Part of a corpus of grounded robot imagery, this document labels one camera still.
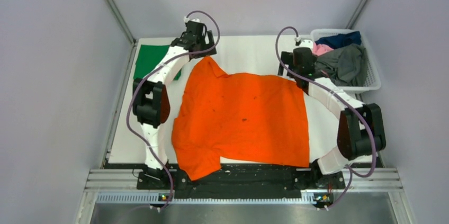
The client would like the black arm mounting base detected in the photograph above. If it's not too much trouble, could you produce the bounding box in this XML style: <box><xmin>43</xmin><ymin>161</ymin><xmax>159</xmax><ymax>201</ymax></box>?
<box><xmin>137</xmin><ymin>164</ymin><xmax>345</xmax><ymax>200</ymax></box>

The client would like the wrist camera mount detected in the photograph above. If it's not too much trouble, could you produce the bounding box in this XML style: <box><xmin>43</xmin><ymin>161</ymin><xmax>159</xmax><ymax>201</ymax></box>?
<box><xmin>183</xmin><ymin>16</ymin><xmax>201</xmax><ymax>24</ymax></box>
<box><xmin>294</xmin><ymin>37</ymin><xmax>315</xmax><ymax>50</ymax></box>

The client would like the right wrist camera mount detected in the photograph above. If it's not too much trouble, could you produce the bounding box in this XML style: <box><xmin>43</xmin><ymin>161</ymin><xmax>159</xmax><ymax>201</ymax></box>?
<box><xmin>294</xmin><ymin>37</ymin><xmax>315</xmax><ymax>50</ymax></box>

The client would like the aluminium frame rail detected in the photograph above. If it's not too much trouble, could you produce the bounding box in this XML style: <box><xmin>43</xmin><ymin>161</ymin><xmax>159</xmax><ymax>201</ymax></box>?
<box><xmin>85</xmin><ymin>165</ymin><xmax>403</xmax><ymax>206</ymax></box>

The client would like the white plastic laundry basket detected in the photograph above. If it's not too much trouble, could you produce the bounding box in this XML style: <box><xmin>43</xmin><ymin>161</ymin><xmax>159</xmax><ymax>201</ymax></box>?
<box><xmin>310</xmin><ymin>29</ymin><xmax>381</xmax><ymax>94</ymax></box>

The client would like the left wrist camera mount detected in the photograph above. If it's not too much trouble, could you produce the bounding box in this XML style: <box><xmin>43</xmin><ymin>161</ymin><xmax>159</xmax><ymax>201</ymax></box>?
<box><xmin>183</xmin><ymin>16</ymin><xmax>201</xmax><ymax>24</ymax></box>

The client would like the orange t-shirt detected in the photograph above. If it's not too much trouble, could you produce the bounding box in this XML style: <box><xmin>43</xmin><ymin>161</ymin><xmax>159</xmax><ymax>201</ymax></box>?
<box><xmin>172</xmin><ymin>57</ymin><xmax>310</xmax><ymax>180</ymax></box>

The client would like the folded green t-shirt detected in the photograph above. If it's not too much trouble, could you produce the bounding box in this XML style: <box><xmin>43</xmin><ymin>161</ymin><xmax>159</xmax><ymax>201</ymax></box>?
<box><xmin>133</xmin><ymin>45</ymin><xmax>170</xmax><ymax>79</ymax></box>

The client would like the grey t-shirt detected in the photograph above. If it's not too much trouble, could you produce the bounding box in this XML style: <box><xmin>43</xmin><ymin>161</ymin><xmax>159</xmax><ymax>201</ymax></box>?
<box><xmin>315</xmin><ymin>44</ymin><xmax>368</xmax><ymax>87</ymax></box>

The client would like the pink t-shirt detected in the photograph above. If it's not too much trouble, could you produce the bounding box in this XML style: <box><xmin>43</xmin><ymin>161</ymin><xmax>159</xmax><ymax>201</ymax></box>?
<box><xmin>312</xmin><ymin>42</ymin><xmax>333</xmax><ymax>56</ymax></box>

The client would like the navy blue t-shirt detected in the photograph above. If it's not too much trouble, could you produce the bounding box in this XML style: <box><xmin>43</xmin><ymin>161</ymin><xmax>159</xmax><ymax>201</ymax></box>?
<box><xmin>315</xmin><ymin>31</ymin><xmax>362</xmax><ymax>49</ymax></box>

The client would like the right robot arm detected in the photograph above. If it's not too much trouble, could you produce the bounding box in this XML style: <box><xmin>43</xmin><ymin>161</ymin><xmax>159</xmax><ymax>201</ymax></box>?
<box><xmin>276</xmin><ymin>47</ymin><xmax>386</xmax><ymax>188</ymax></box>

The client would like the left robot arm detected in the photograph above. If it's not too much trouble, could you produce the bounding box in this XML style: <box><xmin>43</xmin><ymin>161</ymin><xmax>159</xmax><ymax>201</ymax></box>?
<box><xmin>131</xmin><ymin>19</ymin><xmax>217</xmax><ymax>189</ymax></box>

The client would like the left corner metal strut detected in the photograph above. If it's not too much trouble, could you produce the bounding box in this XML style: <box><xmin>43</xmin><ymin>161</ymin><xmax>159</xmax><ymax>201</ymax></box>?
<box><xmin>105</xmin><ymin>0</ymin><xmax>136</xmax><ymax>44</ymax></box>

